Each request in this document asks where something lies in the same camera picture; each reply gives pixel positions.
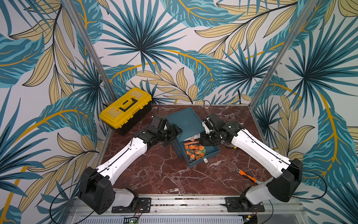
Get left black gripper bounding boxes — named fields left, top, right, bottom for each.
left=158, top=123, right=183, bottom=146

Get teal top drawer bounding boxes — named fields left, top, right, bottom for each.
left=173, top=134, right=221, bottom=168

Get orange flower seed bag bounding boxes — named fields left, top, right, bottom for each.
left=183, top=134, right=207, bottom=163

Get teal three-drawer cabinet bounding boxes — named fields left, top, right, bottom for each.
left=167, top=108, right=205, bottom=158

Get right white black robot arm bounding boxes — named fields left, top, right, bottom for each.
left=200, top=119, right=303, bottom=210

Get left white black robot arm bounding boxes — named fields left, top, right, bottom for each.
left=77, top=124, right=182, bottom=215

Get yellow black toolbox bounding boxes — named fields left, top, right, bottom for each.
left=99, top=87, right=152, bottom=136

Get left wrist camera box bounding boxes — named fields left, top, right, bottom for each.
left=150, top=115, right=167, bottom=133

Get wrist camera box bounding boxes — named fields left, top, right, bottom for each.
left=202, top=113, right=225, bottom=132
left=150, top=115, right=167, bottom=133

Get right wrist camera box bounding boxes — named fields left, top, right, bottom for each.
left=202, top=113, right=225, bottom=132

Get yellow handled pliers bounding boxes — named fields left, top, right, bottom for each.
left=225, top=144, right=237, bottom=148

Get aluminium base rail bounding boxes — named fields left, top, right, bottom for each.
left=65, top=194, right=310, bottom=224

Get left aluminium corner post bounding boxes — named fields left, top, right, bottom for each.
left=63, top=0, right=117, bottom=101

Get aluminium corner post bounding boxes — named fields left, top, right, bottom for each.
left=63, top=0, right=117, bottom=101
left=249, top=0, right=318, bottom=110

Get right aluminium corner post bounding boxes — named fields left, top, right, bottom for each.
left=249, top=0, right=318, bottom=110

